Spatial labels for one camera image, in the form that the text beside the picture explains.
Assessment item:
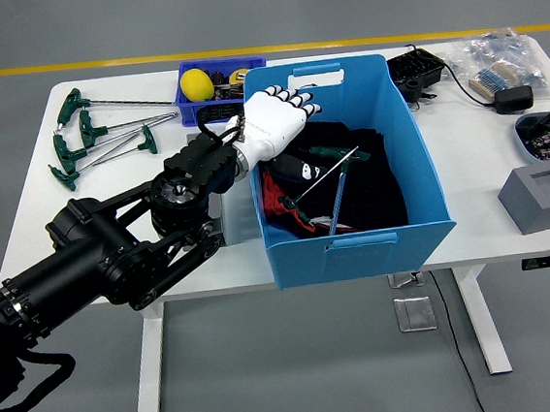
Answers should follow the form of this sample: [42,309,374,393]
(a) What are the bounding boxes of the black adapter cable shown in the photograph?
[440,56,500,112]

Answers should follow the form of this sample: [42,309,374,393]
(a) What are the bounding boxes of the grey metal tool stand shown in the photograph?
[183,129,234,250]

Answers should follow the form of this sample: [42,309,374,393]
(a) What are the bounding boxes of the grey block with square recess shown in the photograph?
[495,163,550,238]

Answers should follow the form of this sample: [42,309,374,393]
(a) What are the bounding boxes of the small dark parts pile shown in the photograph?
[210,67,246,102]

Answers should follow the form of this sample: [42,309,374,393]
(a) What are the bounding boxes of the clear plastic component bags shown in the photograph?
[442,23,550,111]

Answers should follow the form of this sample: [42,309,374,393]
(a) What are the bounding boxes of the small metal floor plate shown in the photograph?
[387,271,426,290]

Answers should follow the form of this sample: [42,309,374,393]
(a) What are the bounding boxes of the black cloth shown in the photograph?
[253,112,409,242]

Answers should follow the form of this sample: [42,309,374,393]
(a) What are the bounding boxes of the black plastic tray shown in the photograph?
[385,43,452,108]

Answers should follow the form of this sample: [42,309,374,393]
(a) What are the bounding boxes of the light blue plate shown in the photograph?
[512,111,550,172]

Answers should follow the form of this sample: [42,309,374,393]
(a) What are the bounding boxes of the large metal floor plate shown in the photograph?
[393,293,438,334]

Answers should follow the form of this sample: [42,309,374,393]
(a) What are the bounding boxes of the white table leg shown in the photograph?
[126,301,175,412]
[451,263,514,379]

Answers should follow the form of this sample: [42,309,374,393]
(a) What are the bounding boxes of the yellow lemon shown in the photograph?
[179,66,216,104]

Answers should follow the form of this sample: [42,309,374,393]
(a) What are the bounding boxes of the black power adapter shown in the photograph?
[493,85,536,116]

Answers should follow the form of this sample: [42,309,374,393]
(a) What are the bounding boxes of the blue folding plastic box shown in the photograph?
[240,48,462,292]

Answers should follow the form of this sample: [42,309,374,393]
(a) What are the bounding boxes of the thick green T-handle hex key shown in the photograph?
[298,140,378,239]

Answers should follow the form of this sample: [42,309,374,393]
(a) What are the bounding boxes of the beige resistor strip bundle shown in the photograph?
[466,59,523,105]

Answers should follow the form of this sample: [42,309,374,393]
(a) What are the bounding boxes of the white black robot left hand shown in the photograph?
[230,79,331,189]

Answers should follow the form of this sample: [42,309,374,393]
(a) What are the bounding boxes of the small dark blue plastic bin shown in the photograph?
[172,53,273,128]

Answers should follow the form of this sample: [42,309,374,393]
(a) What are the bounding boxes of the red cloth with white stripes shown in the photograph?
[260,163,356,239]

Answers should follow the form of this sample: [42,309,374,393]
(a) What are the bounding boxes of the slim green T-handle hex key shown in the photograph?
[273,146,368,236]

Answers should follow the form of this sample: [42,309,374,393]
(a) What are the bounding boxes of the black floor cable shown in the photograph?
[427,267,489,412]

